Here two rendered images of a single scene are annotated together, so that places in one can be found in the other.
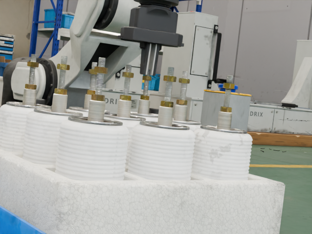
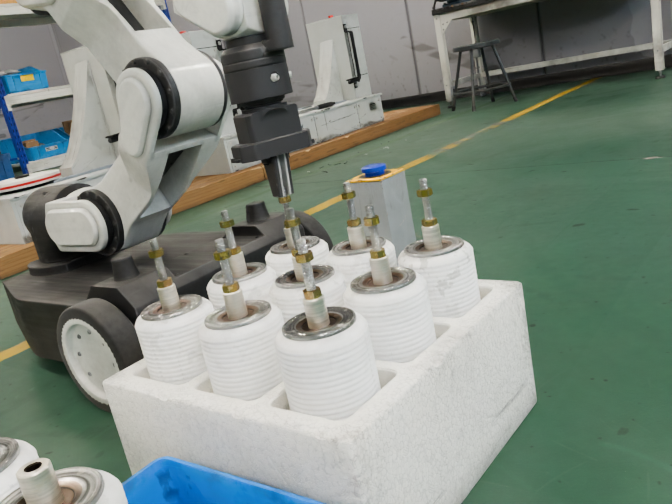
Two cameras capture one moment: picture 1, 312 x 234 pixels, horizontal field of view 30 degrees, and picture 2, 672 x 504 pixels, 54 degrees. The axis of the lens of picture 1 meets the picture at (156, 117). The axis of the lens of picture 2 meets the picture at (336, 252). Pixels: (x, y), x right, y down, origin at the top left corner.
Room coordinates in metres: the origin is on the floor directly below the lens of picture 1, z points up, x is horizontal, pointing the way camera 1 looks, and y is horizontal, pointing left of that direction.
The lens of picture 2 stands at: (0.20, 0.20, 0.49)
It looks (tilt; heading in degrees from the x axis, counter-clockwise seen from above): 15 degrees down; 346
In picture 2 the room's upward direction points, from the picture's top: 12 degrees counter-clockwise
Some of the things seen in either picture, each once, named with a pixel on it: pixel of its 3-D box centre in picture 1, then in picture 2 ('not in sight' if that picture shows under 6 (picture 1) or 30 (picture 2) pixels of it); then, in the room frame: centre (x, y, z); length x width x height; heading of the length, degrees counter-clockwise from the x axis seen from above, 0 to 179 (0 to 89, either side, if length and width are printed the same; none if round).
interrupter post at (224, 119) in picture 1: (224, 122); (432, 237); (0.94, -0.11, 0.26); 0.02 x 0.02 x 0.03
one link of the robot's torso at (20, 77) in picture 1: (55, 85); (110, 214); (1.72, 0.30, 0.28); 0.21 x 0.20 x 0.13; 36
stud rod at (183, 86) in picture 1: (183, 92); (351, 209); (1.03, -0.04, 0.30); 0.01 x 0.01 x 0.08
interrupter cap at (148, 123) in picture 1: (164, 126); (383, 281); (0.87, -0.01, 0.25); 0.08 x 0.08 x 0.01
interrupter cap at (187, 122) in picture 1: (179, 121); (358, 246); (1.03, -0.04, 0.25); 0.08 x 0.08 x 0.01
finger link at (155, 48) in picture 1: (155, 59); (286, 172); (1.13, 0.01, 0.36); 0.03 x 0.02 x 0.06; 20
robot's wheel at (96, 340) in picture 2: not in sight; (103, 355); (1.34, 0.36, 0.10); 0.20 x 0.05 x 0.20; 36
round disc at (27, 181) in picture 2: not in sight; (23, 181); (3.24, 0.70, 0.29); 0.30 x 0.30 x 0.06
